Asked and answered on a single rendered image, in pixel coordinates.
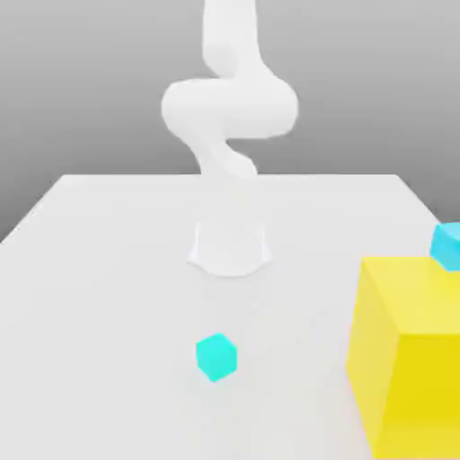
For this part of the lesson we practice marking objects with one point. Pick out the large yellow box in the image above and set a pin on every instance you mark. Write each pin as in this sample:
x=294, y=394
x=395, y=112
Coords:
x=413, y=359

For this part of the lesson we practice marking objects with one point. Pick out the small turquoise cube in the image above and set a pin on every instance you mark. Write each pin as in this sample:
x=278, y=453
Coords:
x=216, y=357

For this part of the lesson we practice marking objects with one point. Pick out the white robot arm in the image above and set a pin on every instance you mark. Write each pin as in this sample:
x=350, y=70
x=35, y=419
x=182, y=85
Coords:
x=230, y=107

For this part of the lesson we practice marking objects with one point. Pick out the small sky blue cube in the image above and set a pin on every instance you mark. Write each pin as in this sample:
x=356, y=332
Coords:
x=447, y=246

